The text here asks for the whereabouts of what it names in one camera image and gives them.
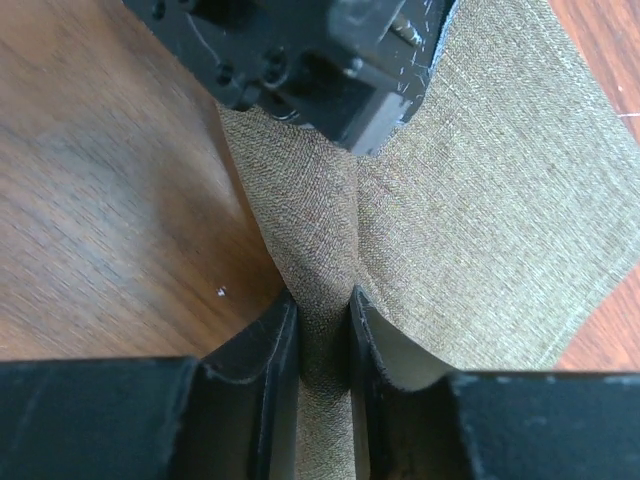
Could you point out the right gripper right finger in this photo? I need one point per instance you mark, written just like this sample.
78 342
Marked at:
405 415

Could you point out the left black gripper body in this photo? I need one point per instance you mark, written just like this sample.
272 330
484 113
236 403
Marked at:
352 70

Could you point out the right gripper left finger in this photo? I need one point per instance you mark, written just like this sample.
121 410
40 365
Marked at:
241 417

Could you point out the brown cloth napkin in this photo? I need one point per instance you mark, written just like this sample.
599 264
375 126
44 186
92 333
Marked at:
486 230

